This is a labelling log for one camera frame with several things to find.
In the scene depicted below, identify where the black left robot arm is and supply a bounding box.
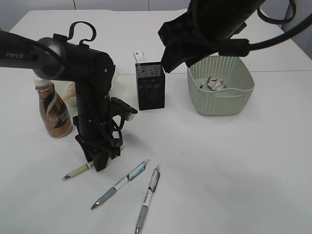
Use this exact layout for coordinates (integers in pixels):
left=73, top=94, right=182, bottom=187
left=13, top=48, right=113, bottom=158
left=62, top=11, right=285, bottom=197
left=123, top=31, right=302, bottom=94
left=0, top=31, right=122, bottom=172

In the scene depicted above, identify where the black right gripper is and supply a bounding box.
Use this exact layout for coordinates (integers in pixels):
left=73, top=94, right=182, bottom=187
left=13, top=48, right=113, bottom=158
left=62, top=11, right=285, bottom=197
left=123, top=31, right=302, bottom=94
left=158, top=0, right=263, bottom=73

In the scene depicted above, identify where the light blue ballpoint pen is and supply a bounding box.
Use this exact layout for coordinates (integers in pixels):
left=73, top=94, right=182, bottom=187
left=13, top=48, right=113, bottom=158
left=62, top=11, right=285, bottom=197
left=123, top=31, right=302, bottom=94
left=90, top=159, right=150, bottom=210

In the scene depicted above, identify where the cream white ballpoint pen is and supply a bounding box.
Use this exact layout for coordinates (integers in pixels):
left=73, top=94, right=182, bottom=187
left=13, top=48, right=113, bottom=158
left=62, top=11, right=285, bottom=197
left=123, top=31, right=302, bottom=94
left=61, top=145, right=126, bottom=181

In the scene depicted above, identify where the brown Nescafe coffee bottle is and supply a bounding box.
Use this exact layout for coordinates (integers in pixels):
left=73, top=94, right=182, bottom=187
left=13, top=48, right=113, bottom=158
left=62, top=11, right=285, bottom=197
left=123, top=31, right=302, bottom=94
left=33, top=77, right=72, bottom=138

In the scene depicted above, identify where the pale green wavy glass bowl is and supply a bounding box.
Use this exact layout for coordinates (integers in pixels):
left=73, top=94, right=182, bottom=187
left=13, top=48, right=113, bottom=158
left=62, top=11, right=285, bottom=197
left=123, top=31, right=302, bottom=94
left=52, top=68, right=122, bottom=107

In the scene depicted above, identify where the black mesh pen holder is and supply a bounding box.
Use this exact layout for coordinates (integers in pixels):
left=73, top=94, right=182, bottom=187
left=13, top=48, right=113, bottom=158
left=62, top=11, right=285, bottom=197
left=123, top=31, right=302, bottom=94
left=135, top=62, right=165, bottom=111

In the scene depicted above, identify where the pale green woven plastic basket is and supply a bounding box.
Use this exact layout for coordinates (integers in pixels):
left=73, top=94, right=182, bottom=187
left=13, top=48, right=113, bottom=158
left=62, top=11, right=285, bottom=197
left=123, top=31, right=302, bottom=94
left=187, top=56, right=254, bottom=116

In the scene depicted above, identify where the golden bread loaf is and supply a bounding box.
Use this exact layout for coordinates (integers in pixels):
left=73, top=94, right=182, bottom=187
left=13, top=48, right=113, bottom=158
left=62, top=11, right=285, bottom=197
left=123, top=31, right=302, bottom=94
left=63, top=82, right=76, bottom=100

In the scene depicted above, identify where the grey patterned ballpoint pen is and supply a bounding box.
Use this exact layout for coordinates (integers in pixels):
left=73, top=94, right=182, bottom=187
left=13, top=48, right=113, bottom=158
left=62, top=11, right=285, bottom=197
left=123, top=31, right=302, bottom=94
left=135, top=165, right=160, bottom=234

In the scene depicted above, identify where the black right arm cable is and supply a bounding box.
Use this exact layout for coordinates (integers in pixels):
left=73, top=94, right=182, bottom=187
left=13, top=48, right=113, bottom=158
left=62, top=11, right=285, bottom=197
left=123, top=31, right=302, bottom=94
left=190, top=0, right=312, bottom=58

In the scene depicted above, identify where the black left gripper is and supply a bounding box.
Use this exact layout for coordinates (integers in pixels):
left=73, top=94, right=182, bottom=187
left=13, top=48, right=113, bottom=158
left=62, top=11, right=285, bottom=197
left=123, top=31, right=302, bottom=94
left=60, top=45, right=123, bottom=172

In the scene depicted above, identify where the clear plastic ruler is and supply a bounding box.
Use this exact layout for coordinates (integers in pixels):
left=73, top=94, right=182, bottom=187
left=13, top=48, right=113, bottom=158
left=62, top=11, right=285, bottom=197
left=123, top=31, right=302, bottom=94
left=133, top=51, right=147, bottom=63

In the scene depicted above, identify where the paper with brown strip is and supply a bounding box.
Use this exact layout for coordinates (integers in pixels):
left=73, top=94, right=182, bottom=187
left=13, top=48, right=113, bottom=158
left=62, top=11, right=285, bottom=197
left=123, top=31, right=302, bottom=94
left=207, top=77, right=226, bottom=91

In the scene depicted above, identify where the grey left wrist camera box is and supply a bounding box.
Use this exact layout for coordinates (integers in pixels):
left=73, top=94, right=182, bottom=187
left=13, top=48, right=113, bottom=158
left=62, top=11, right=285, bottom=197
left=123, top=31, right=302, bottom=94
left=110, top=97, right=138, bottom=121

